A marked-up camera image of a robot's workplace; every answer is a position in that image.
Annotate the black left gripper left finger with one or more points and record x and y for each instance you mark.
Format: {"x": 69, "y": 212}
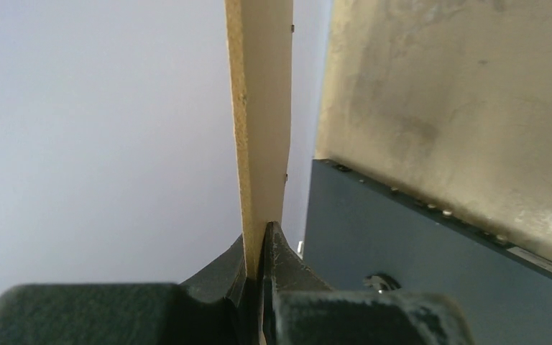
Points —
{"x": 193, "y": 312}

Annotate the dark blue electronics box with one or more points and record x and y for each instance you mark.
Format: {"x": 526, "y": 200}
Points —
{"x": 358, "y": 228}

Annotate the brown frame backing board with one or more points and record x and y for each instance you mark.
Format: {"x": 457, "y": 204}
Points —
{"x": 259, "y": 41}

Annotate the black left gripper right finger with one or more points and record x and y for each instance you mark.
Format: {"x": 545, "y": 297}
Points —
{"x": 298, "y": 307}

